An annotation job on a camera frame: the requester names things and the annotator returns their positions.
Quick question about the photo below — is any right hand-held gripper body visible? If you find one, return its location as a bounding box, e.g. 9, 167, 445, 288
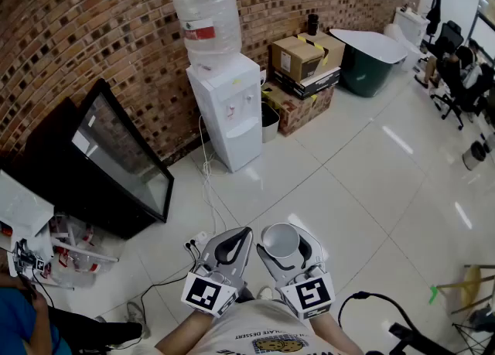
275, 264, 336, 322

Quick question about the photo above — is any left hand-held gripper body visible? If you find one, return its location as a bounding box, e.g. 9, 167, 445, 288
181, 261, 249, 316

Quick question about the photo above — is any white cup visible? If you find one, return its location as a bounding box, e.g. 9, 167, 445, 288
261, 222, 301, 260

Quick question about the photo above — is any person's left forearm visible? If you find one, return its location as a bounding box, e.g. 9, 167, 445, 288
154, 308, 214, 355

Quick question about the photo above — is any person's right forearm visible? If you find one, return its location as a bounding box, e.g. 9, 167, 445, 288
310, 309, 365, 355

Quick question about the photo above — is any white water dispenser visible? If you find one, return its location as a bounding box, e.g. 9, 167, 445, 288
186, 53, 264, 173

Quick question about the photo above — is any large clear water bottle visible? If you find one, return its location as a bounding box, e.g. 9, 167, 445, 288
172, 0, 243, 71

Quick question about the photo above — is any white power strip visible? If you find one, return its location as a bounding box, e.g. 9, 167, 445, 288
185, 230, 212, 248

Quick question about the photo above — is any person's white printed shirt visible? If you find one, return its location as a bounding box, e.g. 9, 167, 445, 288
181, 298, 368, 355

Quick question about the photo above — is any black device box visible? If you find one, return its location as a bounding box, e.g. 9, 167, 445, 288
387, 321, 439, 355

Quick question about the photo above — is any pile of empty clear bottles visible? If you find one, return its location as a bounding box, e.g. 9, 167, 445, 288
48, 213, 120, 289

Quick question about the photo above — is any white waste bin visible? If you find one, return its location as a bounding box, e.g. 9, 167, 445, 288
261, 101, 281, 144

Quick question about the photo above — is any red patterned cardboard box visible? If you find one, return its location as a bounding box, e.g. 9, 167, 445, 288
261, 81, 336, 138

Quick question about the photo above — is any yellow stool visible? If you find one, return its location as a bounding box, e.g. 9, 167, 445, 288
435, 263, 495, 315

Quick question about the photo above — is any flat black box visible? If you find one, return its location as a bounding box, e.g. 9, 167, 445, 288
271, 64, 342, 101

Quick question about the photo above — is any black tripod stand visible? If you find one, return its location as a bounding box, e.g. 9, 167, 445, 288
451, 306, 495, 355

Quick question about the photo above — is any silver trash can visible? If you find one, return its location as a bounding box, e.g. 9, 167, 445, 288
462, 141, 487, 172

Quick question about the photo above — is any green tub with white top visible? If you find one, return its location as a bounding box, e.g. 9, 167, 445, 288
329, 28, 409, 99

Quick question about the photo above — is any plain brown cardboard box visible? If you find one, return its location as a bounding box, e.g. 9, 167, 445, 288
271, 36, 326, 84

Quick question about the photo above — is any yellow-taped cardboard box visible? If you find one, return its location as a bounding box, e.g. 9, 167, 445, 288
296, 31, 347, 67

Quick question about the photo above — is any black office chair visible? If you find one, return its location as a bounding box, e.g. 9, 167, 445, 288
430, 58, 494, 131
426, 20, 466, 60

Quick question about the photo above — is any white rounded container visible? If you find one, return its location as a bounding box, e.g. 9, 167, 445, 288
384, 23, 422, 73

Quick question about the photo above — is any white cabinet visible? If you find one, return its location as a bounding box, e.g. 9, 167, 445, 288
394, 6, 431, 47

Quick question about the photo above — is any black coat on rack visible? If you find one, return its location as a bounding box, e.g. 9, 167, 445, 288
425, 0, 443, 36

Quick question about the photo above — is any thin black floor cable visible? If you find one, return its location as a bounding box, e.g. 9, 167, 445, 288
139, 244, 203, 310

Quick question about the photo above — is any white power cable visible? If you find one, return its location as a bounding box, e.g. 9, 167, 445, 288
198, 113, 229, 238

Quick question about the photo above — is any thick black cable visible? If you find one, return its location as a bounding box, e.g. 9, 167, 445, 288
337, 290, 431, 347

